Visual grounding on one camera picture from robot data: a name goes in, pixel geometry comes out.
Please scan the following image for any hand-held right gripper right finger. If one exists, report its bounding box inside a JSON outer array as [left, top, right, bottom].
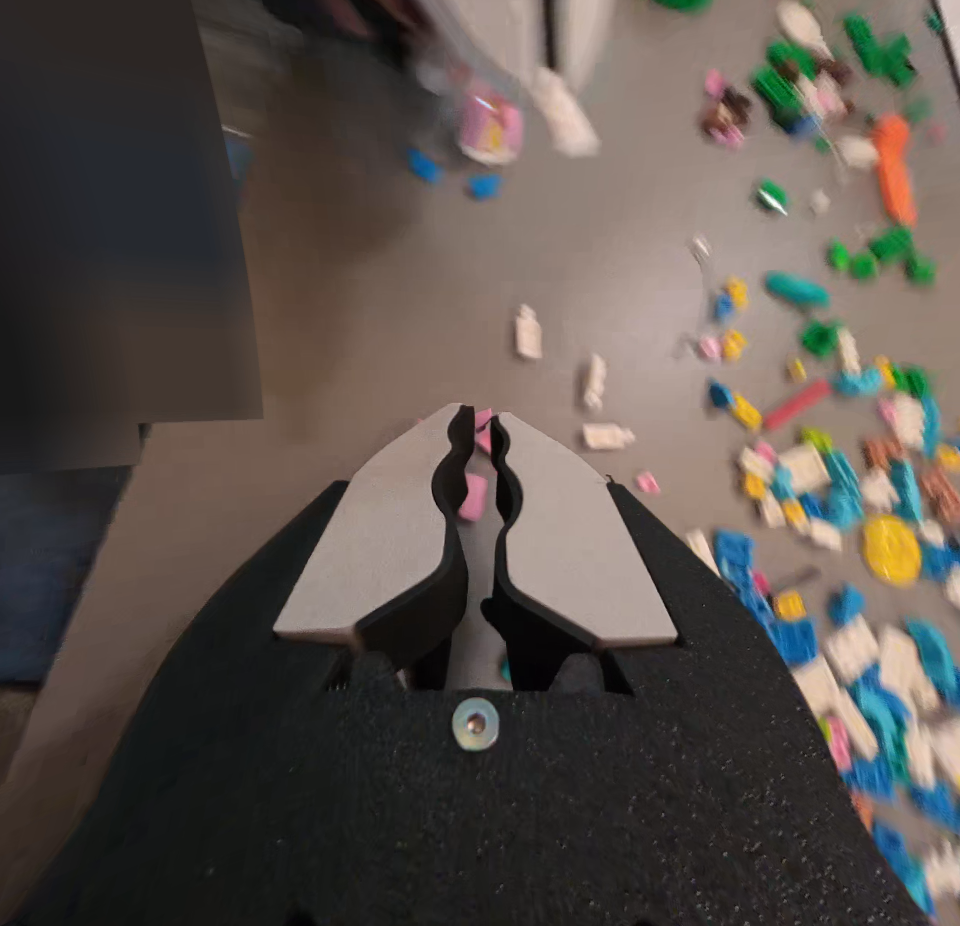
[[480, 410, 681, 693]]

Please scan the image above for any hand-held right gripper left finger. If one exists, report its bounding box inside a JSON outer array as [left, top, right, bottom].
[[272, 402, 477, 693]]

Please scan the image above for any red lego bar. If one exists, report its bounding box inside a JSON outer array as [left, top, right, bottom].
[[762, 378, 832, 432]]

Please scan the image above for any pile of mixed lego bricks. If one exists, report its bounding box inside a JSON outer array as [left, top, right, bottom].
[[705, 266, 960, 919]]

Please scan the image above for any yellow round lego disc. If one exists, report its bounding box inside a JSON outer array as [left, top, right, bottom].
[[861, 515, 924, 585]]

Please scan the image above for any teal curved lego slope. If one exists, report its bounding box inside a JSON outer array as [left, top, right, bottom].
[[765, 272, 832, 310]]

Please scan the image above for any large white lego piece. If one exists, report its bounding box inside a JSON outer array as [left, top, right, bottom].
[[531, 67, 603, 158]]

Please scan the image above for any orange lego piece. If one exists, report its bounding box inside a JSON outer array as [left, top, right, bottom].
[[870, 113, 920, 228]]

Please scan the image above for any group of green lego pieces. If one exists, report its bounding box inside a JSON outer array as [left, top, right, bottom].
[[616, 0, 939, 285]]

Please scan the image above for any white oval lego piece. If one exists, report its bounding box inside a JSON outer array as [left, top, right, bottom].
[[776, 0, 834, 49]]

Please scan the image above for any pink and white bag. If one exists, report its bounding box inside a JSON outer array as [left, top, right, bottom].
[[456, 89, 526, 165]]

